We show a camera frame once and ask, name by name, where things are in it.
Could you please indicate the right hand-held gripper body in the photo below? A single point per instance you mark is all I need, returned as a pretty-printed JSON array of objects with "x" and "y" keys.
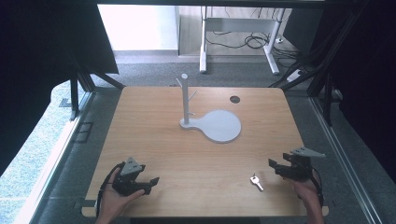
[{"x": 299, "y": 168}]

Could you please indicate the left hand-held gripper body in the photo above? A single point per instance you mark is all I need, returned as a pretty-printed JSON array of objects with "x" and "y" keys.
[{"x": 130, "y": 168}]

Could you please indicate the person's right hand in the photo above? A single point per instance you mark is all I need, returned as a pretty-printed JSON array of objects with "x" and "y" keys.
[{"x": 306, "y": 191}]

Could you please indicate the person's left hand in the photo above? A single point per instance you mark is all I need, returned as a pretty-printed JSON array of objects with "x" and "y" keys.
[{"x": 115, "y": 200}]

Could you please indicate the silver key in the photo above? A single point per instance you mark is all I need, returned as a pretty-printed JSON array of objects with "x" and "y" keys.
[{"x": 256, "y": 182}]

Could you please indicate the white key stand with round base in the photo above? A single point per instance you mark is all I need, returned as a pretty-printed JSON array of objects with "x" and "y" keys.
[{"x": 219, "y": 126}]

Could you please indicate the white power strip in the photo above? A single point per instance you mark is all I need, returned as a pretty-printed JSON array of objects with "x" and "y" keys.
[{"x": 294, "y": 75}]

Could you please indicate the black metal stand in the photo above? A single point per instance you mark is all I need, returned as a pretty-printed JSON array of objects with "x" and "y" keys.
[
  {"x": 323, "y": 77},
  {"x": 84, "y": 84}
]

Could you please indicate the black curtain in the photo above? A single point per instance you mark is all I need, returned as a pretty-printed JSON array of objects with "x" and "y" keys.
[
  {"x": 367, "y": 77},
  {"x": 37, "y": 62}
]

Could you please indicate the white metal desk frame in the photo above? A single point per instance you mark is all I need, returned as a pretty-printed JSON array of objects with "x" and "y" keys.
[{"x": 238, "y": 25}]

